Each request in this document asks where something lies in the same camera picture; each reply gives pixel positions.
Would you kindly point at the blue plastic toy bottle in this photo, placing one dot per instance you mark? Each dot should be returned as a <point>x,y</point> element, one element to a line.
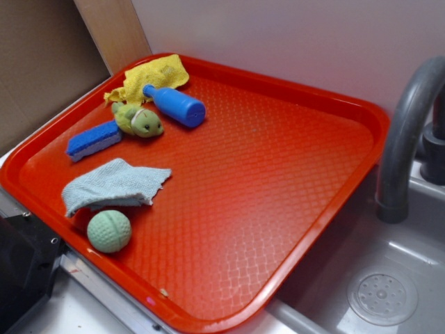
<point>181,107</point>

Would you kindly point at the red plastic tray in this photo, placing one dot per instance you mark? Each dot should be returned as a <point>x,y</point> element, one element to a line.
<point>251,190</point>

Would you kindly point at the grey plastic sink basin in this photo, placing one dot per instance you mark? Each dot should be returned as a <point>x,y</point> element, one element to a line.
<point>314,297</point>

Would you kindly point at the blue and white sponge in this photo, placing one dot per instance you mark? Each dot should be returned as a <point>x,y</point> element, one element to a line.
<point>93,140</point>

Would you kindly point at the round sink drain cover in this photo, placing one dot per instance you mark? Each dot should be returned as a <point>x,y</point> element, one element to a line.
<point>382,296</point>

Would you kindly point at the brown cardboard panel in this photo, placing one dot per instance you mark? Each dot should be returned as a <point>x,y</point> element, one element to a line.
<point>48,61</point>

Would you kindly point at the green plush turtle toy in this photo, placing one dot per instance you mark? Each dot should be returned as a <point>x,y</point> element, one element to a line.
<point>135,120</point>

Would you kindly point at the light blue cloth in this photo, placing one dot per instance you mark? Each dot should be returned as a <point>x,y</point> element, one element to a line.
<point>114,184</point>

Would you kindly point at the black faucet handle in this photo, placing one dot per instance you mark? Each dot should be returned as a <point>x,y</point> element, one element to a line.
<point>432,169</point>

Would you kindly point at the yellow cloth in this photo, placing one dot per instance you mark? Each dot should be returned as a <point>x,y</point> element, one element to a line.
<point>164,72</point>

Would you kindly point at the grey curved faucet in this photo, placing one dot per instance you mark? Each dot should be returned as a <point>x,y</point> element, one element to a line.
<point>404,140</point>

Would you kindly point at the light wooden board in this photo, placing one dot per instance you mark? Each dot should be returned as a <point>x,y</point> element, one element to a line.
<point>116,31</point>

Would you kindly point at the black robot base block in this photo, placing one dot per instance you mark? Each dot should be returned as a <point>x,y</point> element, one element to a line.
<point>30,257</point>

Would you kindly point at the pale green dimpled ball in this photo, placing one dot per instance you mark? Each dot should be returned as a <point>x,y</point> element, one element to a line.
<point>109,231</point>

